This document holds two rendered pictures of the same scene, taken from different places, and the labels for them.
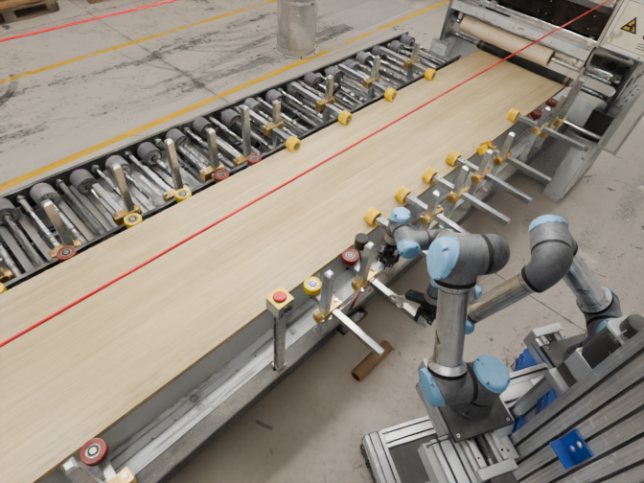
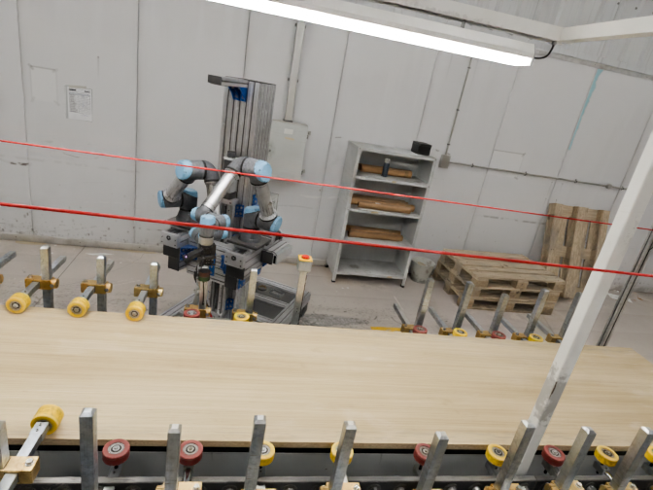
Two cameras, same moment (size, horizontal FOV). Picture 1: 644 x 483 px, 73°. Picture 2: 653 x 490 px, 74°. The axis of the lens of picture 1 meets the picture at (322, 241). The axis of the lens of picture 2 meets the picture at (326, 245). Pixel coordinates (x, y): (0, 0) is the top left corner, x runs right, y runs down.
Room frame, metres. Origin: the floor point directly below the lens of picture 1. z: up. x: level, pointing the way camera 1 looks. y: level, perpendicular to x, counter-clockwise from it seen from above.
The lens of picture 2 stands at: (2.45, 1.50, 2.10)
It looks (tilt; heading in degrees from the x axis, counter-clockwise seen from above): 20 degrees down; 218
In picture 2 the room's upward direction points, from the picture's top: 11 degrees clockwise
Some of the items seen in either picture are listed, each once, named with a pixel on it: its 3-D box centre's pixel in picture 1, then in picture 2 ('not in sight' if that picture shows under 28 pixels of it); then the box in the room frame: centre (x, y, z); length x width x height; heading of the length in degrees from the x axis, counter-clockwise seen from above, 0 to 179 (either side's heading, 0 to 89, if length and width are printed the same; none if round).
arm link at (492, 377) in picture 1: (484, 379); (253, 216); (0.63, -0.56, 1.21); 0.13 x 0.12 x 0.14; 105
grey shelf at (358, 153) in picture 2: not in sight; (377, 216); (-1.66, -1.05, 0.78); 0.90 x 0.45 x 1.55; 143
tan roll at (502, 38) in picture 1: (528, 49); not in sight; (3.58, -1.45, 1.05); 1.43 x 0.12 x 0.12; 50
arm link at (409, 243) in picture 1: (410, 241); (217, 222); (1.09, -0.32, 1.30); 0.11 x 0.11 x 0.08; 15
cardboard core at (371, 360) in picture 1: (372, 360); not in sight; (1.25, -0.39, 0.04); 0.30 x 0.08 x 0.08; 140
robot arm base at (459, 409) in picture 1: (473, 393); (251, 231); (0.63, -0.57, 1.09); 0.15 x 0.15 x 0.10
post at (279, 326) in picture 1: (278, 340); (297, 305); (0.83, 0.12, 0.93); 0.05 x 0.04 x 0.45; 140
